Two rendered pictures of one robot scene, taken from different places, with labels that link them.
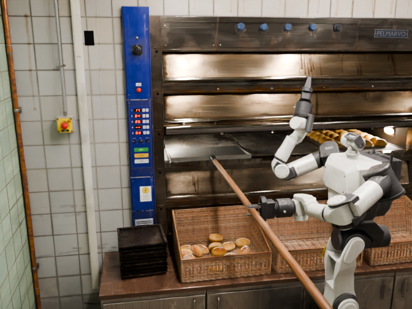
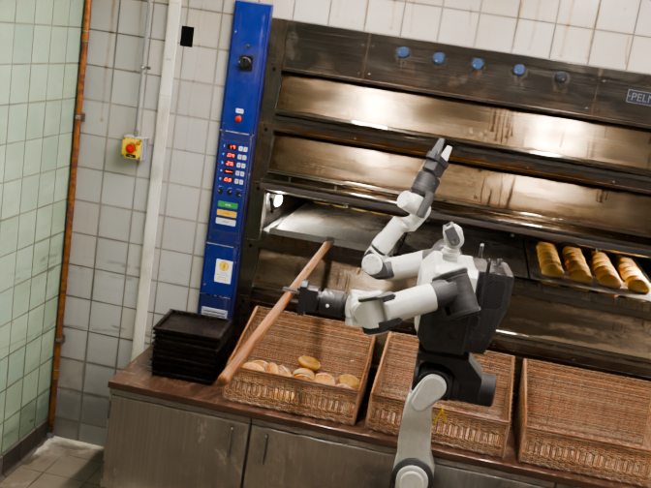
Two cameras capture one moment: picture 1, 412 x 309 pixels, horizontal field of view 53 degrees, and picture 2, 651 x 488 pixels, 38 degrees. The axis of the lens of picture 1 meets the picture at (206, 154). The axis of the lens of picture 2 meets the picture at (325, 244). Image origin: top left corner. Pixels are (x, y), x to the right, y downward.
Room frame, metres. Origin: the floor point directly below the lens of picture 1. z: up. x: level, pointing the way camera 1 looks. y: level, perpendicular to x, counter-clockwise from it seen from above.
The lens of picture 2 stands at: (-1.14, -1.25, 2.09)
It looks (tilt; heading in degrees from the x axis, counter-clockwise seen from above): 13 degrees down; 18
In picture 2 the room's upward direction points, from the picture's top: 9 degrees clockwise
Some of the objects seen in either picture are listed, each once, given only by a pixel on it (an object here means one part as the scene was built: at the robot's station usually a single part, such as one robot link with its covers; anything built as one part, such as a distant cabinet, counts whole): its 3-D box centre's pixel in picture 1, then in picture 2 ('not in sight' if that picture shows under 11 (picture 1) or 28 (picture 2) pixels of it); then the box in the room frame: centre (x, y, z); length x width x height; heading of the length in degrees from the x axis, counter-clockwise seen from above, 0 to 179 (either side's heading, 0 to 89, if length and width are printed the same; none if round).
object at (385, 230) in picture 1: (360, 232); (454, 375); (1.97, -0.79, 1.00); 0.28 x 0.13 x 0.18; 101
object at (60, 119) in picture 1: (65, 124); (134, 147); (2.52, 0.86, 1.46); 0.10 x 0.07 x 0.10; 100
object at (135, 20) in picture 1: (140, 146); (271, 214); (3.55, 0.58, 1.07); 1.93 x 0.16 x 2.15; 10
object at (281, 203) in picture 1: (272, 208); (317, 300); (1.81, -0.31, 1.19); 0.12 x 0.10 x 0.13; 101
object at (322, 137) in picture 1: (341, 136); (590, 264); (3.34, -1.11, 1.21); 0.61 x 0.48 x 0.06; 10
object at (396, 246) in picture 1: (389, 227); (588, 420); (2.64, -1.26, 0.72); 0.56 x 0.49 x 0.28; 101
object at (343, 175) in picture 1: (360, 183); (460, 299); (1.96, -0.76, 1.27); 0.34 x 0.30 x 0.36; 15
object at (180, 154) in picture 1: (206, 151); (336, 233); (2.89, -0.01, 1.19); 0.55 x 0.36 x 0.03; 101
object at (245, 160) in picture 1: (292, 158); (461, 271); (2.83, -0.61, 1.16); 1.80 x 0.06 x 0.04; 100
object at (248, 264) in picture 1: (218, 240); (302, 362); (2.45, -0.08, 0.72); 0.56 x 0.49 x 0.28; 101
